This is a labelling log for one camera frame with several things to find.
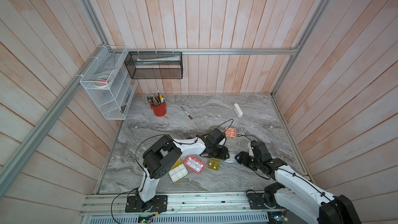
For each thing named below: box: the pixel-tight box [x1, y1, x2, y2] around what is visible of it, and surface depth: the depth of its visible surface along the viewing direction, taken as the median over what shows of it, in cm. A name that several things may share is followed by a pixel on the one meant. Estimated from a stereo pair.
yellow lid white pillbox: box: [168, 157, 189, 183], surface depth 84 cm
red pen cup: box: [150, 101, 167, 117], surface depth 110 cm
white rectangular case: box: [233, 102, 244, 118], surface depth 110 cm
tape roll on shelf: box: [93, 75, 112, 89], surface depth 74 cm
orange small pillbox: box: [224, 127, 237, 138], surface depth 100 cm
